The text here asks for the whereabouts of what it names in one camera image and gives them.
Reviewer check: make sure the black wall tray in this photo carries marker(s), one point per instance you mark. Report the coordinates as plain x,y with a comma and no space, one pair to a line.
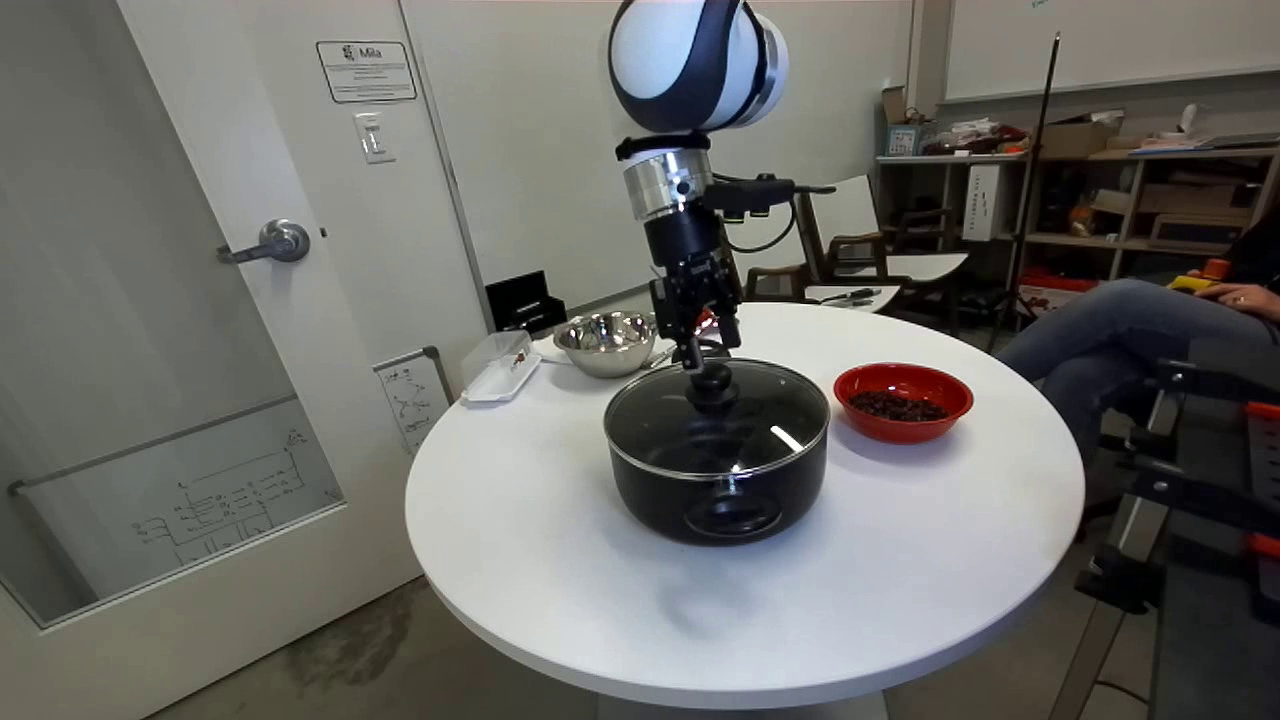
525,307

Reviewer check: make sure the person's leg in jeans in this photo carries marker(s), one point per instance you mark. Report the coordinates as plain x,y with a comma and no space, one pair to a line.
1133,332

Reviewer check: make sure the person's hand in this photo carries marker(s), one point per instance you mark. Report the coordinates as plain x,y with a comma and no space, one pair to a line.
1252,300

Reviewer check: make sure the dark beans pile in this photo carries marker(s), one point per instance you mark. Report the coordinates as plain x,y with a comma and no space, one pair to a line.
903,405

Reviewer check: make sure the black vertical pole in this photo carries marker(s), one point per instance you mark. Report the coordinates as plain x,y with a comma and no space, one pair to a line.
1035,172

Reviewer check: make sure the white wall sign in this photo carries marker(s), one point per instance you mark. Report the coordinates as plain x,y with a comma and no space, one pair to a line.
366,71

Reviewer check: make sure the cardboard box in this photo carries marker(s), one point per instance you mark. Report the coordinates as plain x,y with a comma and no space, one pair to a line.
1082,139

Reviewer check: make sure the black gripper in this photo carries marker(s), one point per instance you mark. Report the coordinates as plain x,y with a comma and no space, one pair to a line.
688,275

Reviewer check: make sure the stainless steel bowl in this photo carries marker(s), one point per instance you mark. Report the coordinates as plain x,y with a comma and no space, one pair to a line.
607,344

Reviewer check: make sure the clear plastic container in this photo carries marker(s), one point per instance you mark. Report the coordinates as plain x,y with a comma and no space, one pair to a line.
502,368

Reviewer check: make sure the black cooking pot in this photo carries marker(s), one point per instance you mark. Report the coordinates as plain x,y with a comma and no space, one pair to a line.
722,503

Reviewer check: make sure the white leaning panel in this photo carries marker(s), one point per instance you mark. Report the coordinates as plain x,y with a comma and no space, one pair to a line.
855,207

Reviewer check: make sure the red bowl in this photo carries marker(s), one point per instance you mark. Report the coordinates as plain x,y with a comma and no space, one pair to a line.
904,429

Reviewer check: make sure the small whiteboard with drawings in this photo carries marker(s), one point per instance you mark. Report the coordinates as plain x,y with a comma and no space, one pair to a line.
412,402

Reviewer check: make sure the white light switch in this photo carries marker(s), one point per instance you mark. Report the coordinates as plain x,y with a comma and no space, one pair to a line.
375,139

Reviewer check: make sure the small white table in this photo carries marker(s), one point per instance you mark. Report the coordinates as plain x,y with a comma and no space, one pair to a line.
920,264

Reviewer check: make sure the storage shelf unit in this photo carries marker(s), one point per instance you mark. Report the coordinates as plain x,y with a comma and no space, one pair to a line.
1064,243

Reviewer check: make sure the glass pot lid black knob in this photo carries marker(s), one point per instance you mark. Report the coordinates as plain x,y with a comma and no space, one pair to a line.
666,422

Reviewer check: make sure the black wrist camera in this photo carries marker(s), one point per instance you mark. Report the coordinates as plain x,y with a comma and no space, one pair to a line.
763,193

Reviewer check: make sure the white door with window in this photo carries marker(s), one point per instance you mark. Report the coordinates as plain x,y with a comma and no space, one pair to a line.
133,332

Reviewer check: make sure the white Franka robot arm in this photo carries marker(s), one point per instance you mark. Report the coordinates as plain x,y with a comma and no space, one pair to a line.
694,54

